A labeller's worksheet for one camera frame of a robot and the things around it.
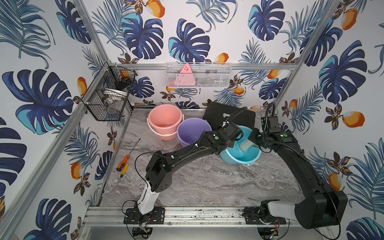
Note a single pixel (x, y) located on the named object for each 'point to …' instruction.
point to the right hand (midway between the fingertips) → (252, 135)
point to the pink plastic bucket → (163, 120)
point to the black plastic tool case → (216, 114)
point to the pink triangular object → (186, 77)
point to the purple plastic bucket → (190, 130)
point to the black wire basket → (105, 99)
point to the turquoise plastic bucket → (235, 155)
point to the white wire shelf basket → (205, 74)
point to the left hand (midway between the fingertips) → (227, 141)
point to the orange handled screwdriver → (122, 164)
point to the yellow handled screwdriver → (124, 170)
